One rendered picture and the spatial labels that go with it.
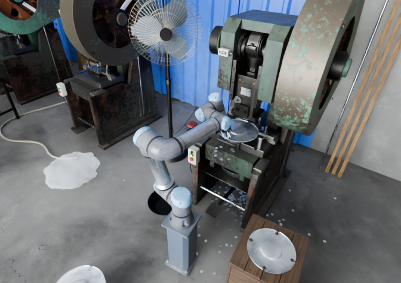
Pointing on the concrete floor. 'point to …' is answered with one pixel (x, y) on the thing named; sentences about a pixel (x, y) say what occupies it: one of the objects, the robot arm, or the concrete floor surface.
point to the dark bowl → (159, 205)
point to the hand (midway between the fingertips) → (226, 137)
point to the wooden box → (237, 273)
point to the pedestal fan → (154, 32)
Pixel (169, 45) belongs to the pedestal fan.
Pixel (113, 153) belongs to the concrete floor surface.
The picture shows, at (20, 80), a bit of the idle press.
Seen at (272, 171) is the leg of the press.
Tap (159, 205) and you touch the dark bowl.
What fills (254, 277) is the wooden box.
